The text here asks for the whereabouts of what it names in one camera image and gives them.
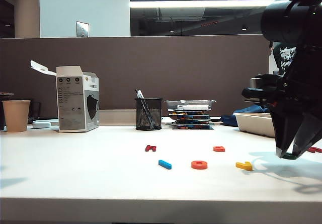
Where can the brown desk partition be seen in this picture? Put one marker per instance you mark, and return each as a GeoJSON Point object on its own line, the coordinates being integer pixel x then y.
{"type": "Point", "coordinates": [151, 70]}

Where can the orange letter a magnet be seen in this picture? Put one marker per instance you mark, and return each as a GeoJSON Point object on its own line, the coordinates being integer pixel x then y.
{"type": "Point", "coordinates": [216, 149]}

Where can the metal wall plate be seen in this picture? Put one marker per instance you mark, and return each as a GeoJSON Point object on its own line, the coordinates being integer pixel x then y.
{"type": "Point", "coordinates": [82, 29]}

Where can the long ceiling light strip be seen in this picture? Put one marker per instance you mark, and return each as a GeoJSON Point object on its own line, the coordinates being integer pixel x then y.
{"type": "Point", "coordinates": [201, 3]}

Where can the flat case of letter magnets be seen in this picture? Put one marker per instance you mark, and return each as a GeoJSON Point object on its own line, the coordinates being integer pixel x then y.
{"type": "Point", "coordinates": [188, 112]}
{"type": "Point", "coordinates": [189, 117]}
{"type": "Point", "coordinates": [192, 122]}
{"type": "Point", "coordinates": [192, 127]}

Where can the beige oval pulp tray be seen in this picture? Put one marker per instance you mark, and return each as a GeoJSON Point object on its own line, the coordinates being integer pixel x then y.
{"type": "Point", "coordinates": [254, 124]}

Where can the black and white pen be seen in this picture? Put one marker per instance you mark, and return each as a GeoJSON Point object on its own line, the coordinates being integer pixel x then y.
{"type": "Point", "coordinates": [140, 94]}

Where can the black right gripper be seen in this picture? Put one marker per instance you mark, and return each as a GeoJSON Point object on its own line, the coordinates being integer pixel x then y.
{"type": "Point", "coordinates": [299, 88]}

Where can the blue letter l magnet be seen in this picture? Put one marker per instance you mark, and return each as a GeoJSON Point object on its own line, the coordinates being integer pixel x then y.
{"type": "Point", "coordinates": [165, 164]}

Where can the dark red letter magnet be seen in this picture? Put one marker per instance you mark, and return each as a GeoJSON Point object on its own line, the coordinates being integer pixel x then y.
{"type": "Point", "coordinates": [315, 149]}

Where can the black mesh pen holder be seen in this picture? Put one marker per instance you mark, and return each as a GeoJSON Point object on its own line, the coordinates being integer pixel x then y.
{"type": "Point", "coordinates": [149, 115]}

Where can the yellow letter magnet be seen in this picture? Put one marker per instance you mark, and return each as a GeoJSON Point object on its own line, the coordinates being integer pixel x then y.
{"type": "Point", "coordinates": [244, 165]}

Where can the orange letter o magnet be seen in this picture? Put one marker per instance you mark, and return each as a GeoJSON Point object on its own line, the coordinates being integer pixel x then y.
{"type": "Point", "coordinates": [194, 165]}

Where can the white face mask box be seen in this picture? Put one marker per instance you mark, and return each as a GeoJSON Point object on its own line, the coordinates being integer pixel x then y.
{"type": "Point", "coordinates": [75, 103]}

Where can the clear plastic case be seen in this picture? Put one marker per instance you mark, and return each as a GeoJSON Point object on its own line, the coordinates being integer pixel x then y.
{"type": "Point", "coordinates": [190, 105]}

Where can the white earbud case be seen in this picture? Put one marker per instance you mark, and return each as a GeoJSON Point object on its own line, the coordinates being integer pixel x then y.
{"type": "Point", "coordinates": [41, 124]}

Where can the person in dark green shirt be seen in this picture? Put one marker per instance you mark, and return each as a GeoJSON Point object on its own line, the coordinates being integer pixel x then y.
{"type": "Point", "coordinates": [285, 55]}

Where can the brown paper cup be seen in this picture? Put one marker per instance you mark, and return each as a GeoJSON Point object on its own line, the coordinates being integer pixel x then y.
{"type": "Point", "coordinates": [16, 117]}

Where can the blue cloth bag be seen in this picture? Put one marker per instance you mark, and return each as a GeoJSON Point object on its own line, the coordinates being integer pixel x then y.
{"type": "Point", "coordinates": [241, 113]}

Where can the red letter h magnet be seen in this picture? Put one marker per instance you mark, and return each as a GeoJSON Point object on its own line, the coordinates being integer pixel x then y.
{"type": "Point", "coordinates": [150, 148]}

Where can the green letter magnet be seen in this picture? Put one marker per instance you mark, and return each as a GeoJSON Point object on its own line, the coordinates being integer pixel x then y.
{"type": "Point", "coordinates": [289, 156]}

